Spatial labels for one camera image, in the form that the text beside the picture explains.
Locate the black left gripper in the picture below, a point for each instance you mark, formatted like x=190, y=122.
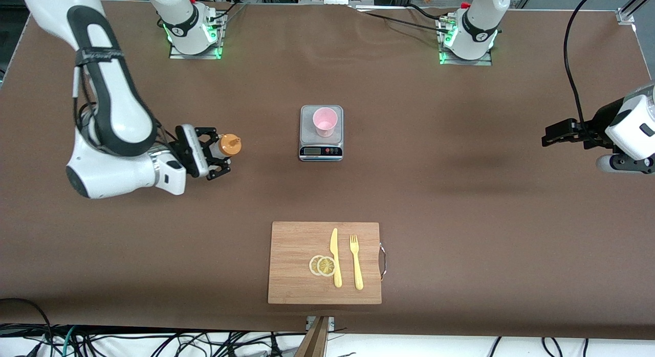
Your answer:
x=597, y=123

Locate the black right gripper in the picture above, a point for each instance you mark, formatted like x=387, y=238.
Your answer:
x=206, y=151

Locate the translucent sauce bottle orange cap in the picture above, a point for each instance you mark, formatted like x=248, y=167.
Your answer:
x=229, y=144

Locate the pink plastic cup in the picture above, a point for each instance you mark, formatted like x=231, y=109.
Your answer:
x=325, y=123

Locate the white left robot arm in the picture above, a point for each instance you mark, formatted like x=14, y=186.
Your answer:
x=481, y=24

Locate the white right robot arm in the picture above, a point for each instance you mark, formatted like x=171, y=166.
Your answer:
x=112, y=178

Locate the silver digital kitchen scale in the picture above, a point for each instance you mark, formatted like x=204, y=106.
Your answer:
x=307, y=137

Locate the bamboo cutting board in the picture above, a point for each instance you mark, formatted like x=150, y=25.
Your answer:
x=291, y=275

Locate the lemon slice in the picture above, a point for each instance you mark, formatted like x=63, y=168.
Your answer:
x=326, y=266
x=312, y=265

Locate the yellow plastic knife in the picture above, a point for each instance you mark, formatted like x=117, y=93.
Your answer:
x=336, y=275

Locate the yellow plastic fork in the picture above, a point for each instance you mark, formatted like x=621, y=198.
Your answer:
x=358, y=275

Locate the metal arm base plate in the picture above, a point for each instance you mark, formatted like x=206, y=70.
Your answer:
x=204, y=56
x=483, y=63

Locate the aluminium frame profile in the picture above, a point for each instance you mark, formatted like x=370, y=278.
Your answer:
x=627, y=14

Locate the small metal bracket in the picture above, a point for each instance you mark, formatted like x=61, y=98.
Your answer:
x=331, y=322

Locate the wooden post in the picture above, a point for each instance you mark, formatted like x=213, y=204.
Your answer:
x=314, y=341

